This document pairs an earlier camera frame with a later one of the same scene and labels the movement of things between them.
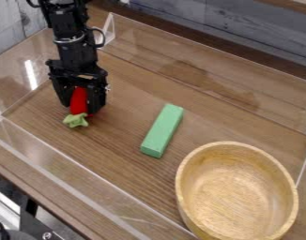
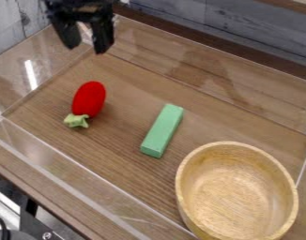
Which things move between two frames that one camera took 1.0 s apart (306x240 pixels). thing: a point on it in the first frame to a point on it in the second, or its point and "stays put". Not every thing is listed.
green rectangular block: (160, 132) stays put
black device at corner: (32, 229) stays put
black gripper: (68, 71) to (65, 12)
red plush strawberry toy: (77, 107) stays put
